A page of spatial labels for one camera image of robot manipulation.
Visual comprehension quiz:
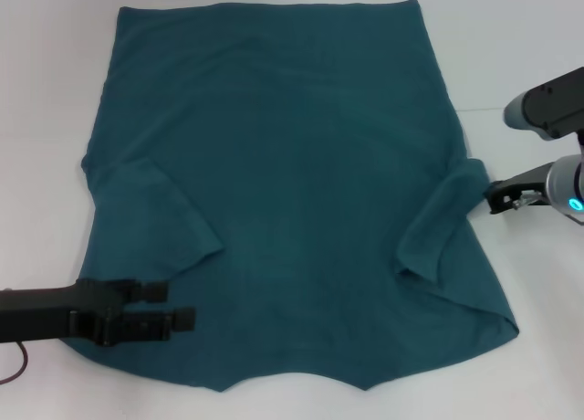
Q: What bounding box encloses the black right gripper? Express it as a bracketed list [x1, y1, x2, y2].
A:
[483, 162, 554, 216]

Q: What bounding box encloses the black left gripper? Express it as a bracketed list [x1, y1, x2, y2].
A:
[0, 278, 199, 347]

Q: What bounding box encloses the blue teal t-shirt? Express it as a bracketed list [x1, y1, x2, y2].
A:
[58, 0, 521, 380]

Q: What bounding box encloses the right gripper cable with connector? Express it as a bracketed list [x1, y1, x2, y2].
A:
[510, 190, 542, 210]

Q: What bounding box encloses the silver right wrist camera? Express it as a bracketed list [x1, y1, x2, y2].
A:
[503, 66, 584, 142]

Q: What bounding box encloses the red left gripper cable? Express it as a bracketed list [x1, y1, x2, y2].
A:
[0, 341, 31, 387]

